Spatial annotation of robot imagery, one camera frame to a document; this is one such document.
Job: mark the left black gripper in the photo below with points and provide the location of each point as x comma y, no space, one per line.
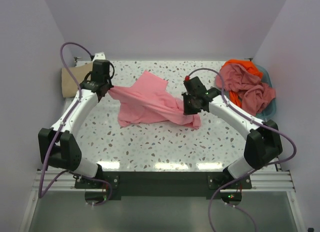
111,85

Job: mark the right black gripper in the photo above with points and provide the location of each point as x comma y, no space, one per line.
187,110

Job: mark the light pink t-shirt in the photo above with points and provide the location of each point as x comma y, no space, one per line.
147,102

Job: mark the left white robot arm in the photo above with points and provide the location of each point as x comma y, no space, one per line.
58,146

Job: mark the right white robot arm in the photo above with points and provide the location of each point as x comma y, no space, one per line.
261,145

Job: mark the folded beige t-shirt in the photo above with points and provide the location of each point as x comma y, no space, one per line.
68,85

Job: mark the orange crumpled t-shirt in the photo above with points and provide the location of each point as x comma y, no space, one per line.
250,68

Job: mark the dusty pink crumpled t-shirt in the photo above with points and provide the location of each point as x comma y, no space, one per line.
246,90

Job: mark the blue plastic basket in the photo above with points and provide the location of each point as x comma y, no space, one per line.
270,110

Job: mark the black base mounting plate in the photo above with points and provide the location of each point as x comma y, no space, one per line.
115,184

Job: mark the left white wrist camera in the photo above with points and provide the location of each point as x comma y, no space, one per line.
98,56

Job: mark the aluminium rail frame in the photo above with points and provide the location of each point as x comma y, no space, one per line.
154,129

